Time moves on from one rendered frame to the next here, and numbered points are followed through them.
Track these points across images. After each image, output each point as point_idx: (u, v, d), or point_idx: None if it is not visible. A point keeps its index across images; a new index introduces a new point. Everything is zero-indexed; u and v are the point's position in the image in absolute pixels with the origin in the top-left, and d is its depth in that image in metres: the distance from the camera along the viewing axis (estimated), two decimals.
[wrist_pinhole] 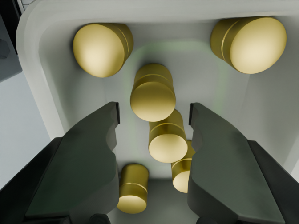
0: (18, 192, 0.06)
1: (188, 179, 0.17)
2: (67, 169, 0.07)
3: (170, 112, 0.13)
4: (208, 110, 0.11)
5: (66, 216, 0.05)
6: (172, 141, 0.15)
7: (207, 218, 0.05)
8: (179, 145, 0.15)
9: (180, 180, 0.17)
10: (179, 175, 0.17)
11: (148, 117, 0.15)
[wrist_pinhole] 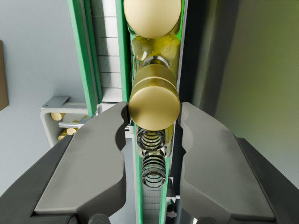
0: (29, 187, 0.06)
1: (73, 131, 0.59)
2: (76, 167, 0.07)
3: (174, 120, 0.12)
4: (197, 109, 0.11)
5: (73, 214, 0.06)
6: None
7: (207, 218, 0.05)
8: None
9: (72, 130, 0.59)
10: (74, 129, 0.59)
11: (149, 125, 0.13)
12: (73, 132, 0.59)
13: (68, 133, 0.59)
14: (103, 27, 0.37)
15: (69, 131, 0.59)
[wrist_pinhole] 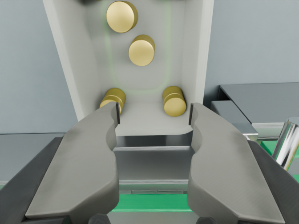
0: (18, 192, 0.06)
1: (122, 22, 0.21)
2: (67, 169, 0.07)
3: None
4: (208, 110, 0.11)
5: (66, 216, 0.05)
6: (139, 60, 0.24)
7: (207, 218, 0.05)
8: (134, 57, 0.23)
9: (128, 20, 0.21)
10: (130, 26, 0.22)
11: None
12: (120, 22, 0.21)
13: (114, 6, 0.21)
14: None
15: (120, 9, 0.21)
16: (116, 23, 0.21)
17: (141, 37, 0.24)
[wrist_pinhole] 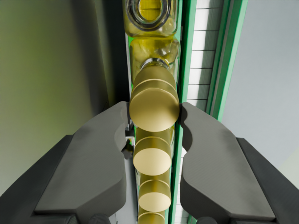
0: (29, 187, 0.06)
1: None
2: (76, 167, 0.07)
3: (136, 156, 0.15)
4: (197, 109, 0.11)
5: (73, 214, 0.06)
6: (149, 123, 0.12)
7: (207, 218, 0.05)
8: (140, 118, 0.12)
9: None
10: None
11: (155, 142, 0.15)
12: None
13: None
14: (202, 76, 0.41)
15: None
16: None
17: (153, 76, 0.13)
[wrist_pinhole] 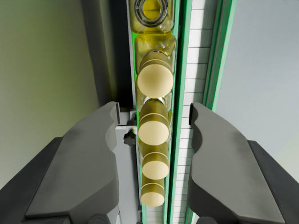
0: (18, 192, 0.06)
1: None
2: (67, 169, 0.07)
3: (140, 128, 0.19)
4: (208, 110, 0.11)
5: (66, 216, 0.05)
6: (151, 91, 0.17)
7: (207, 218, 0.05)
8: (145, 87, 0.17)
9: None
10: None
11: (156, 116, 0.19)
12: None
13: None
14: (198, 71, 0.44)
15: None
16: None
17: (154, 58, 0.17)
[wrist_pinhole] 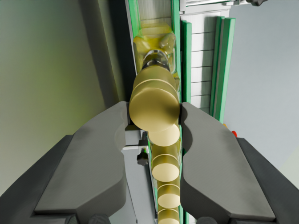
0: (29, 187, 0.06)
1: (156, 118, 0.12)
2: (76, 167, 0.07)
3: (154, 169, 0.22)
4: (197, 109, 0.11)
5: (73, 214, 0.06)
6: (161, 141, 0.19)
7: (207, 218, 0.05)
8: (155, 138, 0.19)
9: (168, 117, 0.12)
10: (170, 125, 0.12)
11: (167, 158, 0.22)
12: (154, 118, 0.12)
13: (146, 96, 0.11)
14: (203, 88, 0.46)
15: (156, 100, 0.11)
16: (145, 119, 0.12)
17: None
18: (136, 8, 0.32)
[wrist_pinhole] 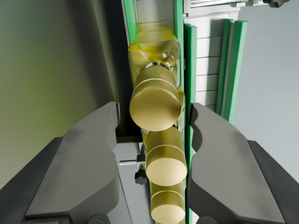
0: (18, 192, 0.06)
1: (157, 118, 0.12)
2: (67, 169, 0.07)
3: (153, 210, 0.17)
4: (208, 110, 0.11)
5: (66, 216, 0.05)
6: (163, 181, 0.15)
7: (207, 218, 0.05)
8: (155, 178, 0.15)
9: (169, 116, 0.12)
10: (171, 124, 0.12)
11: (169, 197, 0.17)
12: (155, 118, 0.12)
13: (147, 95, 0.11)
14: (208, 98, 0.42)
15: (157, 99, 0.11)
16: (146, 118, 0.12)
17: (163, 140, 0.15)
18: (133, 10, 0.28)
